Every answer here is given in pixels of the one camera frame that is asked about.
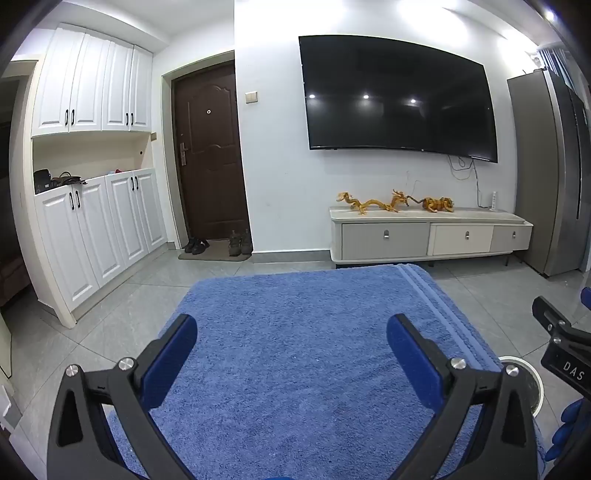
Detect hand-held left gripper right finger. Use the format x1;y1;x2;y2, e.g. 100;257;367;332
386;314;548;480

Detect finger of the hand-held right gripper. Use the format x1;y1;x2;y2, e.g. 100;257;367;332
532;295;591;352

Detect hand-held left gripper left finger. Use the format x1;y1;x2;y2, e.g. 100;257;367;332
46;314;199;480

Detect person's right hand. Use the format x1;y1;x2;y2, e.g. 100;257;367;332
544;397;591;466

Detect white round waste bin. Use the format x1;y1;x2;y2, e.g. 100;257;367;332
499;355;546;418

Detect grey doormat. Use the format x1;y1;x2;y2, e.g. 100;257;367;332
178;240;253;262

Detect blue terry towel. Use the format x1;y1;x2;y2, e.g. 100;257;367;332
104;263;548;480

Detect grey white television cabinet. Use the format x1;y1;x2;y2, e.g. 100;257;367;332
329;205;534;269

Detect grey steel refrigerator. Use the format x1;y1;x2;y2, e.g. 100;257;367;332
507;69;591;278

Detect white floor cabinet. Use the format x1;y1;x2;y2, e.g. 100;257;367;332
33;167;168;329

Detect golden tiger figurine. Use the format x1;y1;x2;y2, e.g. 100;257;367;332
419;196;456;214

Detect golden dragon figurine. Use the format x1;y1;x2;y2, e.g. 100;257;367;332
337;189;414;217

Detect dark brown entrance door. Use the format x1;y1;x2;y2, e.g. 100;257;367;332
172;62;252;243

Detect blue striped curtain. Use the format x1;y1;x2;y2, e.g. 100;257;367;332
536;46;579;85

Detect hanging television cables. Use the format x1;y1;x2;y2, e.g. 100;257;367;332
449;154;491;208

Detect dark straps bundle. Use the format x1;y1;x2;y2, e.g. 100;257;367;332
51;172;88;188

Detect black wall television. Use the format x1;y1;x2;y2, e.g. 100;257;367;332
298;34;498;163

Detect white wall cabinet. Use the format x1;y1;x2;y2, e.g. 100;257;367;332
31;23;154;138

